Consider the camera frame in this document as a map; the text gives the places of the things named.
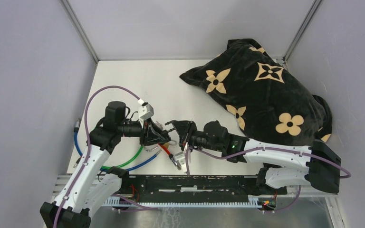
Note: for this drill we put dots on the red cable lock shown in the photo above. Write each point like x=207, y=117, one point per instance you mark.
x=171, y=157

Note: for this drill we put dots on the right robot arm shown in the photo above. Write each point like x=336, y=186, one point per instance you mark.
x=317, y=165

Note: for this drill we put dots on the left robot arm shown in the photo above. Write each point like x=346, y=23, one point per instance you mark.
x=78, y=201

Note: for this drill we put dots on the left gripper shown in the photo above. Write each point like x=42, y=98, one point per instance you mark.
x=151, y=134

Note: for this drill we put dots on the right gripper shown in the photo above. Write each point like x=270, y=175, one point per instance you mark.
x=185, y=128

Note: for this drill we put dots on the black floral blanket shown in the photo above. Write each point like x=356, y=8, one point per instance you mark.
x=269, y=104

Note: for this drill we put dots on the large brass padlock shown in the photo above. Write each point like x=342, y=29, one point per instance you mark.
x=152, y=148

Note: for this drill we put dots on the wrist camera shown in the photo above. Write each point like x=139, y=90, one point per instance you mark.
x=145, y=110
x=181, y=158

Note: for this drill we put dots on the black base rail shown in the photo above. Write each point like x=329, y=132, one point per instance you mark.
x=195, y=188

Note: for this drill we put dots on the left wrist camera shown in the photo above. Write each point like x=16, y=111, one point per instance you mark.
x=145, y=110

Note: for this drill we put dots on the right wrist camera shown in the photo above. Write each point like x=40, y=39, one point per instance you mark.
x=181, y=158

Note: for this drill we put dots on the blue cable lock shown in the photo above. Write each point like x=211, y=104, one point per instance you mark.
x=122, y=153

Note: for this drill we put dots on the small brass padlock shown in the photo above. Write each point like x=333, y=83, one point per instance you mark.
x=166, y=145

